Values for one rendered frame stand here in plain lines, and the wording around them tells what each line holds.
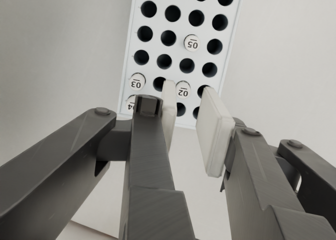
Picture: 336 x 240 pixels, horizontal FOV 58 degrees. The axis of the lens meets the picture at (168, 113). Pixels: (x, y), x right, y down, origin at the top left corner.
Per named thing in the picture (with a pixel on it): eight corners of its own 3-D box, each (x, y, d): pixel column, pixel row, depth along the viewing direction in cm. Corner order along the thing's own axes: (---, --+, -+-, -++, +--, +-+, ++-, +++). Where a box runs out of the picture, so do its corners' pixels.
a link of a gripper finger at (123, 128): (151, 171, 12) (79, 159, 12) (156, 129, 17) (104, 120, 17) (157, 138, 12) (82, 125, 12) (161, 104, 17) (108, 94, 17)
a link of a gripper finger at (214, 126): (220, 117, 14) (236, 121, 14) (203, 85, 20) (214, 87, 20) (205, 177, 14) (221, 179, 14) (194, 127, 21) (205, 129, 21)
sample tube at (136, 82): (135, 66, 28) (129, 74, 24) (149, 68, 28) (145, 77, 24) (134, 79, 29) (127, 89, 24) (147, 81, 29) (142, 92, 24)
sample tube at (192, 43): (184, 31, 27) (186, 34, 23) (197, 34, 27) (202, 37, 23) (181, 45, 28) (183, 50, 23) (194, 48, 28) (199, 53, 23)
